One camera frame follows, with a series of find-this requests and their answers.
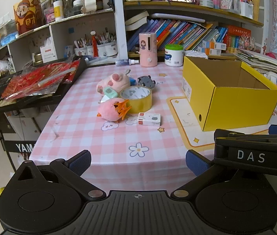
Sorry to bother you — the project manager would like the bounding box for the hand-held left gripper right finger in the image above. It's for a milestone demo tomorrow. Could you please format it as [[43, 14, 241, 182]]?
[[171, 149, 266, 199]]

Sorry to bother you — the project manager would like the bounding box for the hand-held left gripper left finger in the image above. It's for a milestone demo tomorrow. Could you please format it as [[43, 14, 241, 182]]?
[[13, 149, 107, 200]]

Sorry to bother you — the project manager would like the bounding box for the yellow cardboard box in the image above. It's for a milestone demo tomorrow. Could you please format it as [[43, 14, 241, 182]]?
[[182, 56, 277, 132]]

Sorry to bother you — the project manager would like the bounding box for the pink chick plush toy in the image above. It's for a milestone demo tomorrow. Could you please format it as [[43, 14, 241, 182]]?
[[97, 97, 132, 123]]

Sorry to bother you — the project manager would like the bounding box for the white eraser box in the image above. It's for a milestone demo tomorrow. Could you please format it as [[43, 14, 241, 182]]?
[[137, 113, 162, 127]]

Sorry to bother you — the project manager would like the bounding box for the mint green small device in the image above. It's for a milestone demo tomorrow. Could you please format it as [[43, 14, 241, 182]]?
[[103, 86, 119, 99]]

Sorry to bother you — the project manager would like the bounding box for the clear packing tape roll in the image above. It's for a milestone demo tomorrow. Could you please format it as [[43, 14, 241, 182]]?
[[119, 86, 153, 114]]

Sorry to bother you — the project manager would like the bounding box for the pink pig plush toy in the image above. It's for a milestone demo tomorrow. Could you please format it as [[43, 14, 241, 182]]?
[[96, 73, 130, 96]]

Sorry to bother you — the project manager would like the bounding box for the grey toy car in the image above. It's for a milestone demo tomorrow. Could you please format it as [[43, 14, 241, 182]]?
[[137, 75, 156, 89]]

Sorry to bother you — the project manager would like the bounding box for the white mat yellow border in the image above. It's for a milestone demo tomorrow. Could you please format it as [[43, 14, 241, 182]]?
[[165, 95, 277, 147]]

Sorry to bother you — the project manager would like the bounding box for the white power strip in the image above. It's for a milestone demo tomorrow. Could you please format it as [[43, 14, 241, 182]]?
[[265, 71, 277, 86]]

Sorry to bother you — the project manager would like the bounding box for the black keyboard stand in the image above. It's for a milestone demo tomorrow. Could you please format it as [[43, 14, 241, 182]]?
[[0, 113, 41, 172]]

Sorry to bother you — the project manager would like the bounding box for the white drawer cabinet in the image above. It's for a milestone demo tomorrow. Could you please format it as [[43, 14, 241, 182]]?
[[5, 105, 46, 134]]

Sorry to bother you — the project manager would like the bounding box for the stack of papers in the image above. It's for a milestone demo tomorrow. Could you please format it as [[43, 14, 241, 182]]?
[[234, 49, 277, 74]]

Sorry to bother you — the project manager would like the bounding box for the translucent glue stick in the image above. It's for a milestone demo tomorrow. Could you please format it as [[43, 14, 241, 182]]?
[[38, 69, 77, 88]]

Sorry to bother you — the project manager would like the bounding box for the colourful ornament bundle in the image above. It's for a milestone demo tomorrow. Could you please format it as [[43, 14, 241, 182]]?
[[237, 34, 261, 54]]

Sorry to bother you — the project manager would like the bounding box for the pile of red packets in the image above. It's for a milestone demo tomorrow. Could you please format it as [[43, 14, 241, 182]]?
[[1, 60, 80, 101]]

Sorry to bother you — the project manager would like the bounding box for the orange and white carton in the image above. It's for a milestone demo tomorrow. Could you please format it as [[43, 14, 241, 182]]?
[[202, 40, 227, 50], [203, 48, 221, 56]]

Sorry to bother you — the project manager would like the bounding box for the red boxed book set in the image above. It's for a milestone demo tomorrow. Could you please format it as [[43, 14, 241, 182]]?
[[226, 25, 251, 53]]

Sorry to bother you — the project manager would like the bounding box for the small spray bottle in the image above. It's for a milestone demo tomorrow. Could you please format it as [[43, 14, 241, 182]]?
[[115, 59, 140, 66]]

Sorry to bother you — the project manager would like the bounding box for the white pen cup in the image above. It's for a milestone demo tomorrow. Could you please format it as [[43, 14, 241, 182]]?
[[74, 46, 88, 57], [97, 42, 118, 57], [87, 44, 98, 57]]

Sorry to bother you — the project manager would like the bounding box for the white jar green lid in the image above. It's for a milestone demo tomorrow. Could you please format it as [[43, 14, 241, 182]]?
[[164, 44, 184, 67]]

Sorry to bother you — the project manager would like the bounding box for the white quilted bag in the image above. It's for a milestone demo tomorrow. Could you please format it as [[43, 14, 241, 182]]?
[[185, 50, 208, 59]]

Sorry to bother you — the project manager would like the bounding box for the white paper box red label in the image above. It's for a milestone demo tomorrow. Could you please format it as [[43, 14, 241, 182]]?
[[40, 38, 57, 63]]

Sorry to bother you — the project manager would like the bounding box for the red hanging ornament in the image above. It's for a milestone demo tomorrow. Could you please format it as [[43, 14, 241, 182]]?
[[91, 31, 98, 57]]

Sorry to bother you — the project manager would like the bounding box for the white plastic bag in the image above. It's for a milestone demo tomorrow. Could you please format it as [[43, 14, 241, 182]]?
[[0, 60, 15, 75]]

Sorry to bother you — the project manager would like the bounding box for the white pen holder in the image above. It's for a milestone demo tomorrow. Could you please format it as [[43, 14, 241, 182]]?
[[238, 1, 254, 19]]

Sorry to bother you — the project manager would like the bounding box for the pink humidifier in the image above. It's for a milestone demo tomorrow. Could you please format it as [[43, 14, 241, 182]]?
[[139, 32, 158, 67]]

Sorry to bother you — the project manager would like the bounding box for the white shelf unit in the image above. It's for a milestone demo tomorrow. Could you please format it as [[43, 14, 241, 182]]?
[[0, 7, 119, 79]]

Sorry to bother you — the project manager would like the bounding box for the row of leaning books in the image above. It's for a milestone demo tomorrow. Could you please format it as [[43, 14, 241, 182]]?
[[126, 17, 229, 53]]

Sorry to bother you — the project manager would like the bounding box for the pink pen holder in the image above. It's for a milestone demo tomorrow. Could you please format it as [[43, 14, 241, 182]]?
[[220, 0, 239, 14]]

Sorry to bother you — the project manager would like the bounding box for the blue packet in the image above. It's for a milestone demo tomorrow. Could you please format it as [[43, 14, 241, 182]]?
[[0, 33, 19, 46]]

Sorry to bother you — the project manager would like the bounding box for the pink plastic container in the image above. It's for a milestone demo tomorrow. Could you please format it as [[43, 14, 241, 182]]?
[[44, 6, 56, 24]]

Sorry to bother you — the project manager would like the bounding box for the orange printed gift bag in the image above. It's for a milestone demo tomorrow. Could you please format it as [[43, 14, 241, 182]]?
[[13, 0, 46, 35]]

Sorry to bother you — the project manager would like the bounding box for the white bottle yellow label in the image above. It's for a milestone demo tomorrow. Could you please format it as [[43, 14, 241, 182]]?
[[53, 0, 64, 21]]

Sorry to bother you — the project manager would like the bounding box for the clear glass jar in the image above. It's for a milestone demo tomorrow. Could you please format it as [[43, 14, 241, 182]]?
[[73, 0, 84, 15]]

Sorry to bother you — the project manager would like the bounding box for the wooden bookshelf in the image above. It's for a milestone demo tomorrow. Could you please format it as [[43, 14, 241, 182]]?
[[122, 0, 266, 59]]

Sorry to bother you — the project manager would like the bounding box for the white upright post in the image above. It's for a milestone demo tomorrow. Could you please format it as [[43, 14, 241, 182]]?
[[114, 0, 128, 59]]

